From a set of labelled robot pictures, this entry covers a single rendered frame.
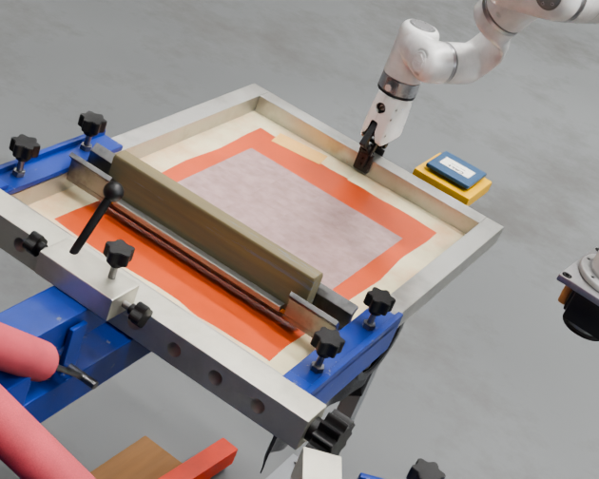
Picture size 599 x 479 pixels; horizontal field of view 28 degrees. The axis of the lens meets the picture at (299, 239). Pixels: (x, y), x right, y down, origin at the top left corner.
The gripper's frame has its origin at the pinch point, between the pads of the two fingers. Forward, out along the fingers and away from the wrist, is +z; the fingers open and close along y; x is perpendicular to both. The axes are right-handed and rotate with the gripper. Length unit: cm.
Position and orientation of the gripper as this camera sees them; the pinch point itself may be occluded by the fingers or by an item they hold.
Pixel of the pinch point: (368, 158)
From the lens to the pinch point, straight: 231.4
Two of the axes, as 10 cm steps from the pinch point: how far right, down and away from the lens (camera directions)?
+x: -8.1, -5.0, 3.0
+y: 4.9, -3.1, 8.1
